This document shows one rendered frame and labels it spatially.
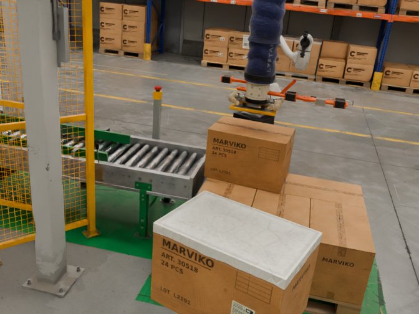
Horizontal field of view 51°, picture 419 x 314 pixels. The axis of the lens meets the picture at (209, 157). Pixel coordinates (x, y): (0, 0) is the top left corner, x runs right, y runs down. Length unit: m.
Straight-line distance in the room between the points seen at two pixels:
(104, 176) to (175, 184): 0.58
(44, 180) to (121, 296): 0.91
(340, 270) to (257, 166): 0.95
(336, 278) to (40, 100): 2.07
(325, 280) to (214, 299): 1.25
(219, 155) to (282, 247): 1.63
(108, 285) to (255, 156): 1.38
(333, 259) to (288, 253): 1.13
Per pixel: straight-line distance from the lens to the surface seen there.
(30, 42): 2.58
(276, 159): 3.21
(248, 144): 3.22
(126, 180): 3.44
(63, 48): 2.67
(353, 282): 2.98
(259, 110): 3.22
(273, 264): 1.69
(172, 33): 12.25
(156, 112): 4.06
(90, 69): 3.18
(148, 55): 11.07
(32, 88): 2.63
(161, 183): 3.34
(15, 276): 3.35
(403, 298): 3.55
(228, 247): 1.75
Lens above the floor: 1.98
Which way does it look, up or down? 22 degrees down
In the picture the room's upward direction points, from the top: 5 degrees clockwise
